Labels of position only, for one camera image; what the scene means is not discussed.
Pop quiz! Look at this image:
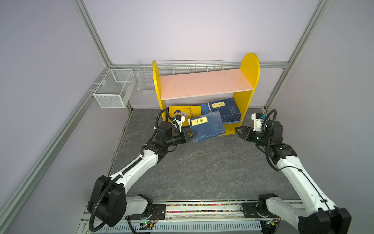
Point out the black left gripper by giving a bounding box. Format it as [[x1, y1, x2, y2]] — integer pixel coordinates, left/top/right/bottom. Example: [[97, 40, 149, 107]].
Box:
[[166, 129, 197, 147]]

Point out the yellow cartoon book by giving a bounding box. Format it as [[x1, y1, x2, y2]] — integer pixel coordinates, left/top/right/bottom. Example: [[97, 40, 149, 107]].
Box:
[[168, 106, 202, 127]]

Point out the blue book yellow label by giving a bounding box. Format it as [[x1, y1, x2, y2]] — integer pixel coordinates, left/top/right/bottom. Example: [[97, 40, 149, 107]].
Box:
[[189, 111, 226, 143]]

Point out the blue book bottom stack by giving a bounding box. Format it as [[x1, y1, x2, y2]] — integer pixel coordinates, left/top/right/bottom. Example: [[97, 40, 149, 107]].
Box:
[[208, 98, 241, 124]]

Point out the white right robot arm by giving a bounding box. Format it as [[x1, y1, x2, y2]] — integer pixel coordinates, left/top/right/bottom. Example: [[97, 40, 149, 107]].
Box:
[[235, 121, 352, 234]]

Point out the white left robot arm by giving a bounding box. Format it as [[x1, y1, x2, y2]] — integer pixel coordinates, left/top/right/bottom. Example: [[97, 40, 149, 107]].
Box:
[[87, 121, 198, 233]]

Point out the yellow bookshelf with coloured shelves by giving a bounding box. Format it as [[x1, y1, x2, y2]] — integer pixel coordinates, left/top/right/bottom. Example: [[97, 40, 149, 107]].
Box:
[[152, 53, 261, 135]]

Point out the white mesh basket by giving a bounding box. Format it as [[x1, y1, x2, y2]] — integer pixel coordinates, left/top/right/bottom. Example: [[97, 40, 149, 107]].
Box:
[[93, 69, 136, 109]]

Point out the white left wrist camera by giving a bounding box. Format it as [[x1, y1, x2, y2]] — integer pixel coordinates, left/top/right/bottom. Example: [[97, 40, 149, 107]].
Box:
[[172, 115, 186, 131]]

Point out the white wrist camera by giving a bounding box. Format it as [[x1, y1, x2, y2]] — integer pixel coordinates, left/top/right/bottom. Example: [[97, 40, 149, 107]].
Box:
[[251, 113, 264, 132], [172, 115, 186, 131]]

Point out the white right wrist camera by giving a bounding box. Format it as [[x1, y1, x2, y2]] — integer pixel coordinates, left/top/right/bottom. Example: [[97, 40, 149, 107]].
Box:
[[251, 113, 264, 132]]

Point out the white wire rack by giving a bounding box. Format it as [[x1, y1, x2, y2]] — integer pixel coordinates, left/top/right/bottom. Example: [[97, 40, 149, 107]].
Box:
[[137, 60, 224, 93]]

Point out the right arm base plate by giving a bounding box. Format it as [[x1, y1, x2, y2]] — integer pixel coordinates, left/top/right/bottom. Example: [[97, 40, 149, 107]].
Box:
[[240, 202, 277, 219]]

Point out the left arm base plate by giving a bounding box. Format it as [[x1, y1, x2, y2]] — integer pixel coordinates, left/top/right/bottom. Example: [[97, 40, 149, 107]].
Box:
[[130, 203, 166, 220]]

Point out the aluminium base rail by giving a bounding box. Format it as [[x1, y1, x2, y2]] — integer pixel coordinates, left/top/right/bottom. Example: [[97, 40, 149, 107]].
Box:
[[76, 199, 334, 234]]

